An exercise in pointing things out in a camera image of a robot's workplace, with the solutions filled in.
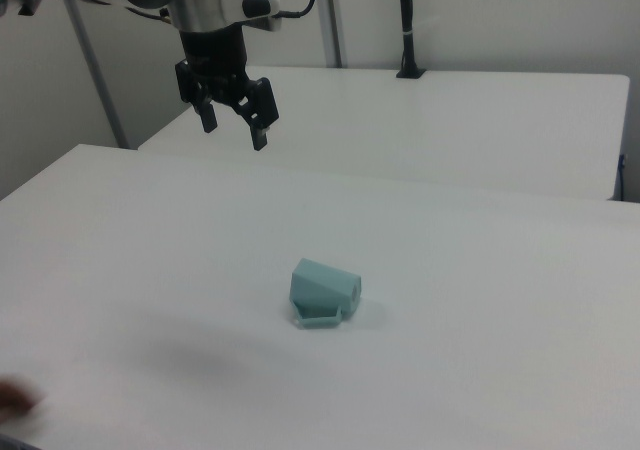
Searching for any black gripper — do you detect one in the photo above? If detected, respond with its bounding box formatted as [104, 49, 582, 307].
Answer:
[174, 23, 281, 153]

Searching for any teal angular cup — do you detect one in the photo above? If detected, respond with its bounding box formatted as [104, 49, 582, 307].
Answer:
[290, 257, 363, 330]

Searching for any person's hand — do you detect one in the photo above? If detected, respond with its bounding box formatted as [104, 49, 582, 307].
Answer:
[0, 377, 49, 417]

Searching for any white side table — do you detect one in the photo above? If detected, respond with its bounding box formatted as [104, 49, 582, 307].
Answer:
[137, 65, 631, 202]

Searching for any grey metal frame post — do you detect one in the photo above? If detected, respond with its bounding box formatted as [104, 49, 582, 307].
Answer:
[63, 0, 137, 150]
[318, 0, 347, 69]

